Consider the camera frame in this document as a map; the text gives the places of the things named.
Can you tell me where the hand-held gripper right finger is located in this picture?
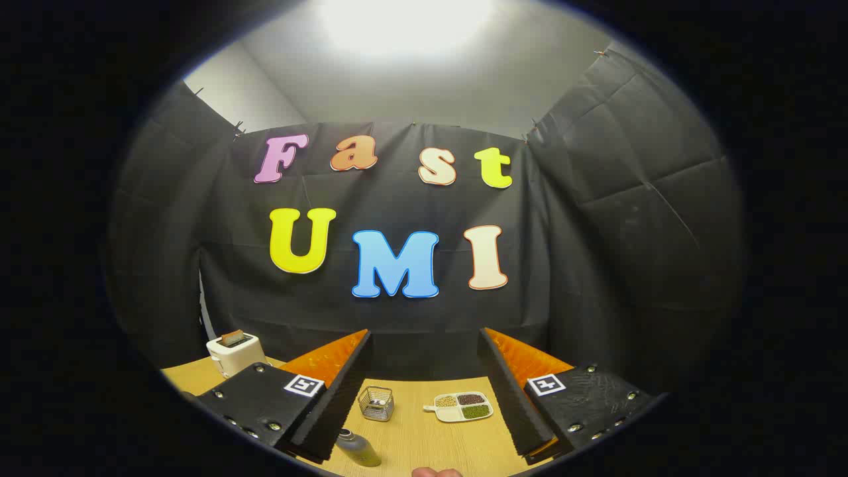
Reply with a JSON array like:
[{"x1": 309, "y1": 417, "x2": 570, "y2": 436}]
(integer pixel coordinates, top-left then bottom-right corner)
[{"x1": 477, "y1": 327, "x2": 657, "y2": 466}]

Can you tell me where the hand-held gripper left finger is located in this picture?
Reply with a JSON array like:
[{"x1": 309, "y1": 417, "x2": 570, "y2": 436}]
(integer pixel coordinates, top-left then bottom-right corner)
[{"x1": 197, "y1": 329, "x2": 373, "y2": 464}]

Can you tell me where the silver bottle with green label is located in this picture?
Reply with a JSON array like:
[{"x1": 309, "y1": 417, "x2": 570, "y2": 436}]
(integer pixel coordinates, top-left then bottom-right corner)
[{"x1": 335, "y1": 428, "x2": 383, "y2": 468}]

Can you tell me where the white divided dish of beans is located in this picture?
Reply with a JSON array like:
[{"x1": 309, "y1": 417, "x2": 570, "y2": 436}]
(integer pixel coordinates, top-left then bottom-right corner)
[{"x1": 423, "y1": 392, "x2": 494, "y2": 423}]

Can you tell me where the wooden table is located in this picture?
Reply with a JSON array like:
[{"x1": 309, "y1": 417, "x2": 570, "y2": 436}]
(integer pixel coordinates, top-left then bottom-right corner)
[{"x1": 161, "y1": 356, "x2": 577, "y2": 477}]

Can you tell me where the white toaster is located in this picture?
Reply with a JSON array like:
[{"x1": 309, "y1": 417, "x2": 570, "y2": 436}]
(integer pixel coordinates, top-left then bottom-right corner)
[{"x1": 206, "y1": 333, "x2": 266, "y2": 379}]

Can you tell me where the black backdrop cloth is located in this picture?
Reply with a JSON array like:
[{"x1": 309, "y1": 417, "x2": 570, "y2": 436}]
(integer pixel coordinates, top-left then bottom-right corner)
[{"x1": 106, "y1": 50, "x2": 749, "y2": 398}]

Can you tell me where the metal wire basket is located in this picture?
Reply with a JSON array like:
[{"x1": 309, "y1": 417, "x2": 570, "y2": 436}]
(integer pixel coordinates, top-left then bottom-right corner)
[{"x1": 358, "y1": 386, "x2": 396, "y2": 423}]

